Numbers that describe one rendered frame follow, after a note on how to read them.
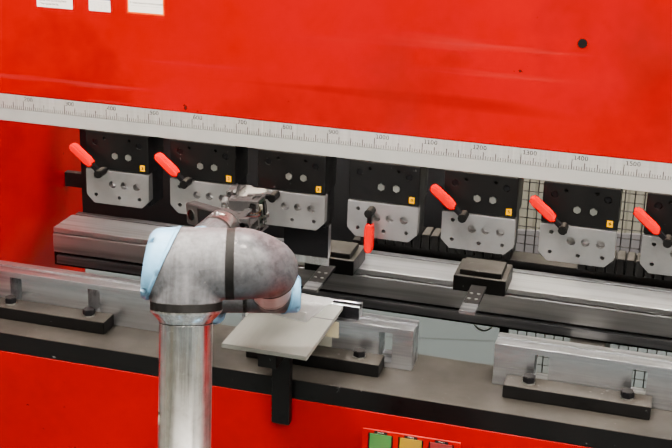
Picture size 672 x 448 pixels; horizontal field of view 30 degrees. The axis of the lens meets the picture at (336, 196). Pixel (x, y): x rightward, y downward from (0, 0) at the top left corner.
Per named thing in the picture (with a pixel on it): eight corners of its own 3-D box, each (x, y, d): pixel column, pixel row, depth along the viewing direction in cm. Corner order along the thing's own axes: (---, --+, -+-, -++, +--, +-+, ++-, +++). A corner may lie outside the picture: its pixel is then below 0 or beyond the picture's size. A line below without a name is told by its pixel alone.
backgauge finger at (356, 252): (283, 293, 281) (283, 273, 279) (317, 253, 304) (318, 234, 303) (335, 301, 278) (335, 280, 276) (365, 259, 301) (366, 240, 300)
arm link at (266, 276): (304, 222, 197) (301, 266, 245) (234, 221, 197) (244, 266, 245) (303, 296, 195) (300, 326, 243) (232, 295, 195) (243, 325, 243)
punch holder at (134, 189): (87, 201, 279) (84, 130, 273) (104, 190, 286) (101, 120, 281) (149, 209, 275) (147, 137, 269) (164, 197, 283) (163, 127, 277)
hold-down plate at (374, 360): (245, 357, 275) (245, 344, 274) (253, 347, 280) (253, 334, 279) (378, 378, 267) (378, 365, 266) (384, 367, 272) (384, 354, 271)
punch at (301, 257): (283, 261, 273) (284, 220, 270) (286, 258, 275) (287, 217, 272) (327, 267, 271) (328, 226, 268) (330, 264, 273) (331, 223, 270)
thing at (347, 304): (271, 307, 277) (271, 294, 276) (275, 302, 280) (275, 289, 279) (358, 320, 272) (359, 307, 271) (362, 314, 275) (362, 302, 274)
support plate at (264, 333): (221, 347, 253) (221, 343, 252) (264, 298, 277) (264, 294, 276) (306, 361, 248) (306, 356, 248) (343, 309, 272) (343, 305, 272)
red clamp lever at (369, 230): (362, 254, 259) (364, 209, 256) (367, 247, 263) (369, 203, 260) (370, 255, 259) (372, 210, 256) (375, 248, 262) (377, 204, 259)
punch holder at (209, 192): (170, 212, 274) (169, 139, 268) (185, 200, 281) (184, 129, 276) (234, 220, 270) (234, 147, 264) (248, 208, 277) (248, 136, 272)
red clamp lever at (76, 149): (70, 143, 271) (102, 174, 271) (79, 138, 274) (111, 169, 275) (65, 148, 271) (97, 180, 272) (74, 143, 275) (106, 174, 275)
